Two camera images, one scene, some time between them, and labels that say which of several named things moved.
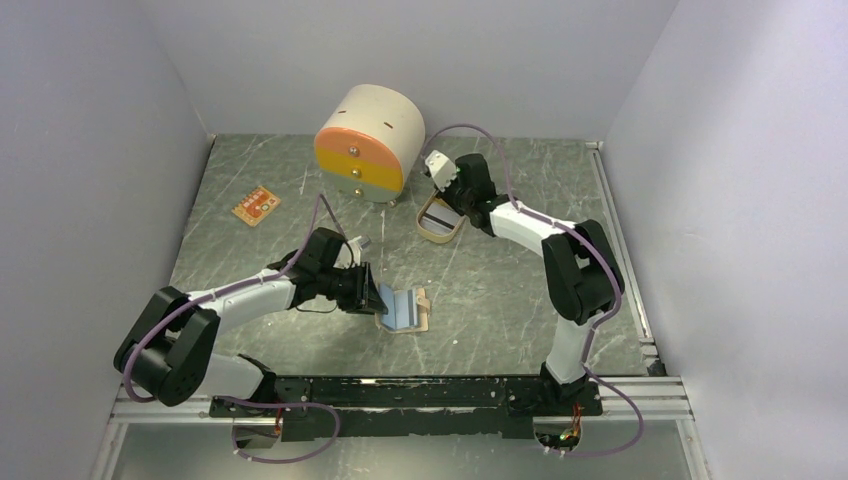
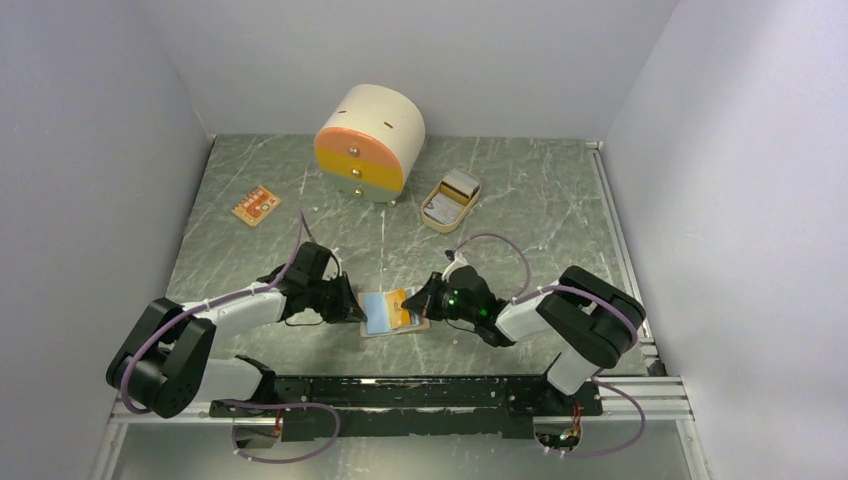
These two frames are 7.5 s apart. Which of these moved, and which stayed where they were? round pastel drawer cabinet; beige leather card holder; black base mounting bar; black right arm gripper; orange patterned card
Moved: beige leather card holder; black right arm gripper
Stayed: round pastel drawer cabinet; black base mounting bar; orange patterned card
